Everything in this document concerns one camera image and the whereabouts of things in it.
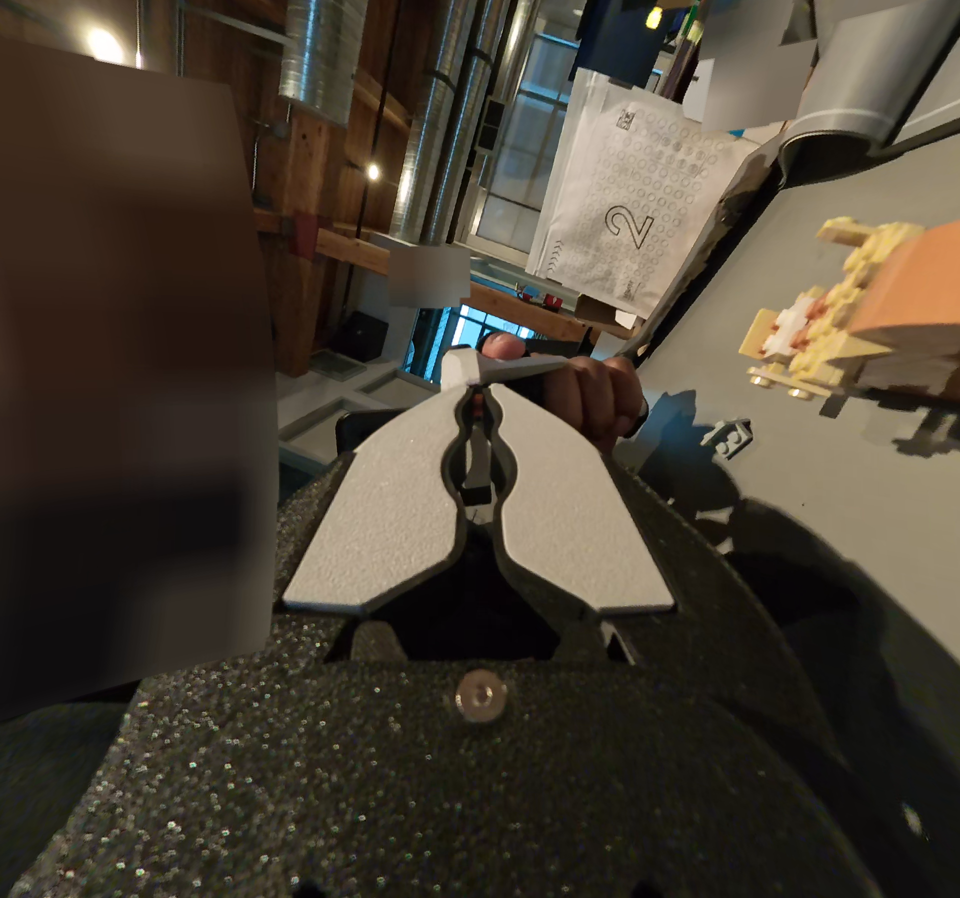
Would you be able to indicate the red metal bracket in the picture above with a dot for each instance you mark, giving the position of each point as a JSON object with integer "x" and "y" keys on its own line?
{"x": 305, "y": 234}

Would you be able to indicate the orange round stud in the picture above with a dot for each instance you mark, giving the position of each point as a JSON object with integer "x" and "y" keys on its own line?
{"x": 478, "y": 407}

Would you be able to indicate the orange tan brick model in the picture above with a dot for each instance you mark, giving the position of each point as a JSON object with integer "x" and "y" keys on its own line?
{"x": 900, "y": 290}

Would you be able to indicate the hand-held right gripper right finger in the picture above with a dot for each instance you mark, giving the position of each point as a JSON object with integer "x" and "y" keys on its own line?
{"x": 577, "y": 523}

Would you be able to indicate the brown cardboard box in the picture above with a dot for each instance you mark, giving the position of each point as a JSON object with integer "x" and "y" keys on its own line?
{"x": 731, "y": 223}

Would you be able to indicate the grey instruction booklet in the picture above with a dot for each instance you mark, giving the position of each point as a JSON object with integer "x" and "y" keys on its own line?
{"x": 885, "y": 88}

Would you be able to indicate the dark partition panel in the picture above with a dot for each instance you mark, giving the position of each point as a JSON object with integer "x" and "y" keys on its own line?
{"x": 600, "y": 28}

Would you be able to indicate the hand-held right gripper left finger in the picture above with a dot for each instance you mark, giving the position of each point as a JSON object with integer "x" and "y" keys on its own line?
{"x": 382, "y": 515}

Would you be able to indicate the large silver spiral duct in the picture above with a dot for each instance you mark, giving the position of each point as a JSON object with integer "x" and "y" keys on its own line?
{"x": 326, "y": 28}

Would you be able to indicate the black wall speaker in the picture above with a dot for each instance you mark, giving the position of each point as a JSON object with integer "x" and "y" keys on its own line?
{"x": 361, "y": 335}

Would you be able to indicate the white circle print paper bag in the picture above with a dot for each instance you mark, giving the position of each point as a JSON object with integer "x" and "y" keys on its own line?
{"x": 600, "y": 200}

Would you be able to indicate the slim silver spiral duct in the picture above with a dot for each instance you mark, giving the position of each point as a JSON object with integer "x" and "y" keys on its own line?
{"x": 435, "y": 125}
{"x": 495, "y": 28}

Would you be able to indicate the small pale grey brick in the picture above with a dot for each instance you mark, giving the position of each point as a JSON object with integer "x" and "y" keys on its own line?
{"x": 726, "y": 439}

